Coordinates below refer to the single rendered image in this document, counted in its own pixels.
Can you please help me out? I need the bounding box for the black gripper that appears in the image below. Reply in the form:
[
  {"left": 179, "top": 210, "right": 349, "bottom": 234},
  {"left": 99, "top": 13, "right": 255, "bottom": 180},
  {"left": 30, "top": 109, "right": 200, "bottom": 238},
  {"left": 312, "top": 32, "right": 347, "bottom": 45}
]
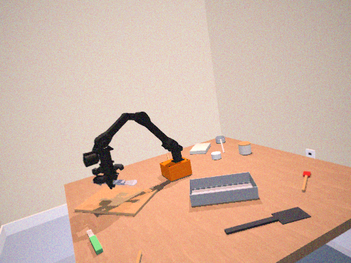
[{"left": 93, "top": 160, "right": 124, "bottom": 190}]

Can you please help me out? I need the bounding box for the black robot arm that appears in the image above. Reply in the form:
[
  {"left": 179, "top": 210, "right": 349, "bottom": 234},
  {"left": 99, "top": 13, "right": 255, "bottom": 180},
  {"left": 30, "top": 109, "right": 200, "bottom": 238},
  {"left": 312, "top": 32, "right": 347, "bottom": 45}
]
[{"left": 82, "top": 112, "right": 185, "bottom": 167}]

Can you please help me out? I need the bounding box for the grey jar with yellow lid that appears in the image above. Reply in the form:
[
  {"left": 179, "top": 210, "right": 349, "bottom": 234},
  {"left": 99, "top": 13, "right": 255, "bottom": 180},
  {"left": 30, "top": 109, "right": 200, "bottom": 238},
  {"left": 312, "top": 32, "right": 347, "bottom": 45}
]
[{"left": 238, "top": 141, "right": 251, "bottom": 155}]

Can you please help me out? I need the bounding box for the white short cylinder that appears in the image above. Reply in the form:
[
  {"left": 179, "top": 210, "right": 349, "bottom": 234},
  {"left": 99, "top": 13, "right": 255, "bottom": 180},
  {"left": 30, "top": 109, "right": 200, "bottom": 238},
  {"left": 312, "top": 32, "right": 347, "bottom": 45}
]
[{"left": 211, "top": 151, "right": 221, "bottom": 160}]

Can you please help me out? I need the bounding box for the white flat square block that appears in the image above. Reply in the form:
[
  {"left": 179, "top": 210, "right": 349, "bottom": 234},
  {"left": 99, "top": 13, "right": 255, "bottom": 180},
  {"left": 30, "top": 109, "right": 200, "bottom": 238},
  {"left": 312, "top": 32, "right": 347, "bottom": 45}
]
[{"left": 190, "top": 143, "right": 211, "bottom": 154}]

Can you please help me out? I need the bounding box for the grey spatula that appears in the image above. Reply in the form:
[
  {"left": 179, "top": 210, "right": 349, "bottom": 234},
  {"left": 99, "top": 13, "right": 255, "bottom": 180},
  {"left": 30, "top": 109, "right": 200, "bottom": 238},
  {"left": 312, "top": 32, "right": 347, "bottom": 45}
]
[{"left": 224, "top": 207, "right": 311, "bottom": 235}]

